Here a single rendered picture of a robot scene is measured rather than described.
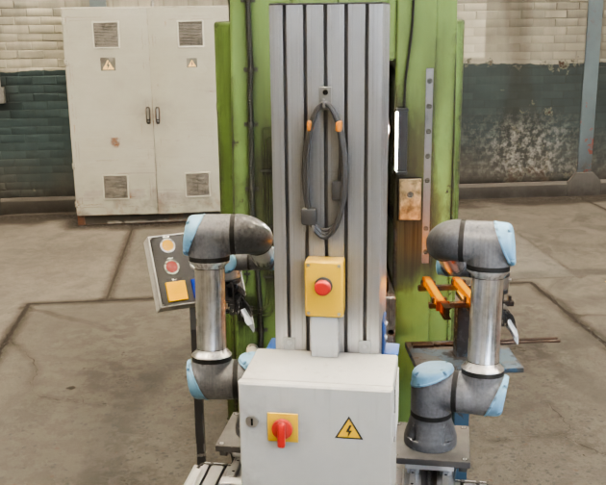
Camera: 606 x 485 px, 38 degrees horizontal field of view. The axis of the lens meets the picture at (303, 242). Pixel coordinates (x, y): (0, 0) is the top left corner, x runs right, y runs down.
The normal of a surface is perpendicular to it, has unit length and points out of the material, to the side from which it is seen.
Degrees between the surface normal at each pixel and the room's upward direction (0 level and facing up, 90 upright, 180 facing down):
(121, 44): 90
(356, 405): 90
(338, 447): 90
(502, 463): 0
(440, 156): 90
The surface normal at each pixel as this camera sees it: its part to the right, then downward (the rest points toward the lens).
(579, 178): 0.11, 0.25
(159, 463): -0.01, -0.97
